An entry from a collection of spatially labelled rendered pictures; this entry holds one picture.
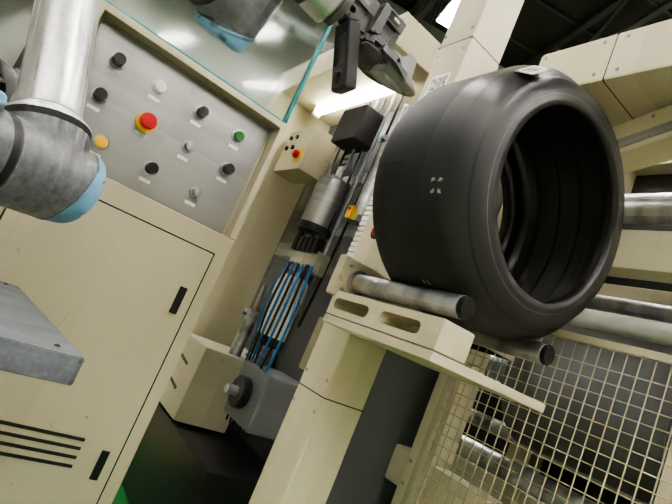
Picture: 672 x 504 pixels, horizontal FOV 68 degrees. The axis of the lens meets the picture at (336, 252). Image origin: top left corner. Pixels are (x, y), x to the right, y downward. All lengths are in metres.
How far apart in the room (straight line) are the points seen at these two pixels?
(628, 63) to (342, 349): 1.01
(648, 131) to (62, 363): 1.39
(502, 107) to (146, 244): 0.89
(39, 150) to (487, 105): 0.77
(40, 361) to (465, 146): 0.74
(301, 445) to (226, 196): 0.70
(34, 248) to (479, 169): 0.98
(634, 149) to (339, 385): 0.97
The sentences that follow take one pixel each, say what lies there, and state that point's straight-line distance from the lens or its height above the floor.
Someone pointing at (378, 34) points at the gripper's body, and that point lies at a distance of 0.91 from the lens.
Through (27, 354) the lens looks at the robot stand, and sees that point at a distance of 0.75.
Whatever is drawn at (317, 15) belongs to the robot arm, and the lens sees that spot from 0.89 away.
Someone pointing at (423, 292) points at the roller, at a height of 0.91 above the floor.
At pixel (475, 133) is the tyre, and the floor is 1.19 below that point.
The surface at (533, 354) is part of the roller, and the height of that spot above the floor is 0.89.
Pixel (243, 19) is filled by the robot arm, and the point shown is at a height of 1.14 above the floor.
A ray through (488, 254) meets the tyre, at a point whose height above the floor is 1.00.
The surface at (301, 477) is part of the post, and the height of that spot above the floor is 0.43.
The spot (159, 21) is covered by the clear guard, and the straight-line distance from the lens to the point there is 1.46.
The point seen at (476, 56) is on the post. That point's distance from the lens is 1.53.
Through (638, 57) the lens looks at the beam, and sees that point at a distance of 1.52.
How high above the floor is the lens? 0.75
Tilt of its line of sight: 9 degrees up
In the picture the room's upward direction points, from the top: 23 degrees clockwise
